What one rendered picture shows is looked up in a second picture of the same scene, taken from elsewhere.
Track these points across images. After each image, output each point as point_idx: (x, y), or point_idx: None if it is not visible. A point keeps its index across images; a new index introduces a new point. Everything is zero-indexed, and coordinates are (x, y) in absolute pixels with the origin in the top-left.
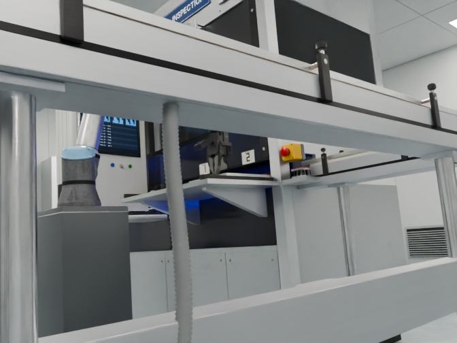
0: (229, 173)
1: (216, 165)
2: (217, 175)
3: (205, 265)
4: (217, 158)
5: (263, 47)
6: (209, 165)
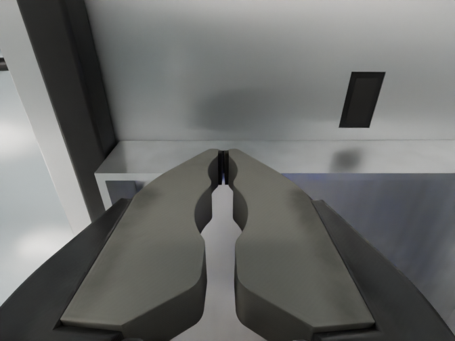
0: (104, 200)
1: (163, 192)
2: (22, 15)
3: None
4: (106, 274)
5: None
6: (328, 218)
